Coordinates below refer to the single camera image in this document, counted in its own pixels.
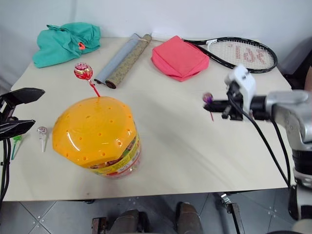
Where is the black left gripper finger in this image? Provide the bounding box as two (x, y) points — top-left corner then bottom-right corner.
(5, 88), (46, 105)
(0, 118), (36, 141)

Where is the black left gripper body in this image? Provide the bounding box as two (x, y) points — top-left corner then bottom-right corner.
(0, 93), (19, 122)

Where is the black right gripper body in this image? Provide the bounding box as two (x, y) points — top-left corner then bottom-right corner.
(221, 81), (245, 122)

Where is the purple lollipop red stick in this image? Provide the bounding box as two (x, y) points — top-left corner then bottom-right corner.
(202, 92), (215, 122)

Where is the clear jar with orange lid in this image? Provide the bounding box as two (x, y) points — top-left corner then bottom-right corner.
(52, 96), (142, 180)

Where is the green lollipop green stick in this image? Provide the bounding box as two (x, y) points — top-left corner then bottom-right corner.
(10, 135), (23, 161)

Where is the white wrapped lollipop white stick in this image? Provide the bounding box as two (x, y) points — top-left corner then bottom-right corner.
(36, 125), (49, 153)

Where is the black tennis racket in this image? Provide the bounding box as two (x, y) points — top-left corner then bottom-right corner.
(182, 37), (279, 74)

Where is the red folded cloth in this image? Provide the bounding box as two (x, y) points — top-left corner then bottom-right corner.
(151, 35), (210, 82)

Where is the green crumpled cloth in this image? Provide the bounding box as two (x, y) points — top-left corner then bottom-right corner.
(32, 21), (102, 69)

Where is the dark chair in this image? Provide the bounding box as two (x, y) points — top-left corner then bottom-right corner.
(278, 36), (312, 91)

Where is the brown patterned rolled mat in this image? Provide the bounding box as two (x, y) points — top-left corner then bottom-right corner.
(105, 34), (153, 89)

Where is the grey rolled mat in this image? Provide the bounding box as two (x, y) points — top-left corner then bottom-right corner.
(94, 33), (142, 85)

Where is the metal table leg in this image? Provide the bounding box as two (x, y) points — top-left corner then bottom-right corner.
(218, 192), (247, 234)

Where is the dark rounded shape under table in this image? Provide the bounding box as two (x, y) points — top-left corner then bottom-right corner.
(110, 209), (148, 234)
(175, 201), (203, 234)

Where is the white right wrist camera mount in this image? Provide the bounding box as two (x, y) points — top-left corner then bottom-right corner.
(223, 63), (257, 113)

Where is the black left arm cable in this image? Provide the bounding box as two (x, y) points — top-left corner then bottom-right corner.
(0, 138), (12, 204)

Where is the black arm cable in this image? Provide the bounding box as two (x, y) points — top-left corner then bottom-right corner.
(0, 138), (12, 204)
(228, 94), (293, 188)

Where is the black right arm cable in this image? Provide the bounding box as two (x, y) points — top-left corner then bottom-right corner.
(228, 94), (293, 188)

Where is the dark metal bracket under table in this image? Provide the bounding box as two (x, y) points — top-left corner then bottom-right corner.
(91, 216), (108, 234)

